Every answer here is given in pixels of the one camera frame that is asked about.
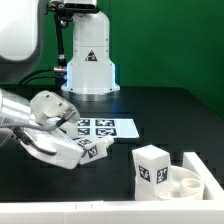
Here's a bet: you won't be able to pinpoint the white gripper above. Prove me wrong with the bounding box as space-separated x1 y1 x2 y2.
14 90 84 169

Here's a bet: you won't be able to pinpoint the white round stool seat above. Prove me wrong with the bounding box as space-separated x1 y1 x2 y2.
134 166 205 202

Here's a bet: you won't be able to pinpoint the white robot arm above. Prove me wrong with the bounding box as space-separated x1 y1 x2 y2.
0 0 120 169

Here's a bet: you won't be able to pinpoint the white marker sheet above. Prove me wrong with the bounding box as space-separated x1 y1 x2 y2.
78 118 139 139

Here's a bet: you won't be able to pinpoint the white L-shaped obstacle fence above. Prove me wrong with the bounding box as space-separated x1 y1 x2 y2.
0 152 224 224

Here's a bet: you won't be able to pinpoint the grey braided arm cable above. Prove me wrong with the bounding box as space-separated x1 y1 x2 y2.
0 116 68 157

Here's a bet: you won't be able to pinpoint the black cables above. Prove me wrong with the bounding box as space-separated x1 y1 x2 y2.
17 66 68 87

